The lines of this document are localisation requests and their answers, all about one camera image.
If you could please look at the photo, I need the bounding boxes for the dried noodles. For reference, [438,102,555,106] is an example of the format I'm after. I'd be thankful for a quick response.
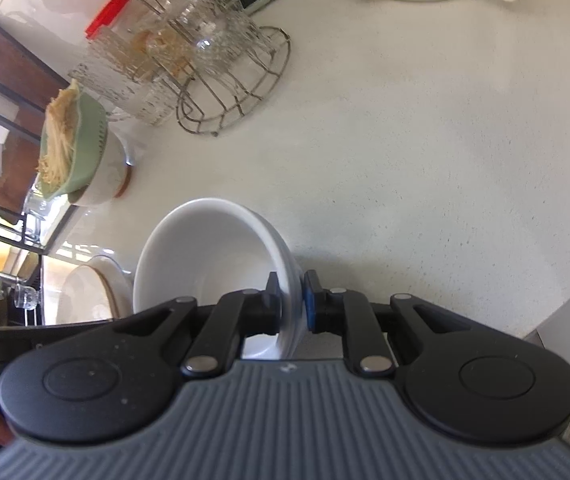
[37,79,82,184]

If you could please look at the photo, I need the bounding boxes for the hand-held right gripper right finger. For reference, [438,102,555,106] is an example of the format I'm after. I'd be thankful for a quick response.
[302,270,471,380]

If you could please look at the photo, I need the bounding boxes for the white bowl with brown foot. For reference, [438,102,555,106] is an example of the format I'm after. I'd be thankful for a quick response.
[67,132,133,207]

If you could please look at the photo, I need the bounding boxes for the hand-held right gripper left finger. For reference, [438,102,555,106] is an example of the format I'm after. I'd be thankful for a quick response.
[110,271,283,380]

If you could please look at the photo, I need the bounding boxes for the clear jar with red lid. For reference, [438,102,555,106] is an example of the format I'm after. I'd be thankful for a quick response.
[69,0,186,126]

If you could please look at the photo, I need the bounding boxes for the cut glass goblet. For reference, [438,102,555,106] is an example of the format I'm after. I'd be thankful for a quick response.
[13,282,43,311]

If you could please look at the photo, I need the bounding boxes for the group of small clear glasses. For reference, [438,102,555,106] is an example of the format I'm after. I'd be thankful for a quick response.
[145,0,266,81]

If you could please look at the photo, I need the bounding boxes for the dark brown dish rack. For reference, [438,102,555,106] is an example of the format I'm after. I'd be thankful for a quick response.
[0,15,86,256]

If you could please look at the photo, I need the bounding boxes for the white ceramic bowl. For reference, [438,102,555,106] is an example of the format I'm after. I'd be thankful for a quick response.
[133,198,312,361]

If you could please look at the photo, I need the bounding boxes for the white plate large leaf print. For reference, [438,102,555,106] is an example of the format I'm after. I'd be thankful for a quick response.
[57,262,116,326]

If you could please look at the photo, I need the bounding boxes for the white plate small leaf print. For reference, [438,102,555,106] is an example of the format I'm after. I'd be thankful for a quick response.
[85,254,136,318]

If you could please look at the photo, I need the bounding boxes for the metal wire glass rack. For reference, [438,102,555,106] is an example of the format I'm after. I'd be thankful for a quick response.
[137,0,292,136]

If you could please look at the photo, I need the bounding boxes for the green colander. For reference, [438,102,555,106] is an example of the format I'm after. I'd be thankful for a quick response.
[39,79,110,200]

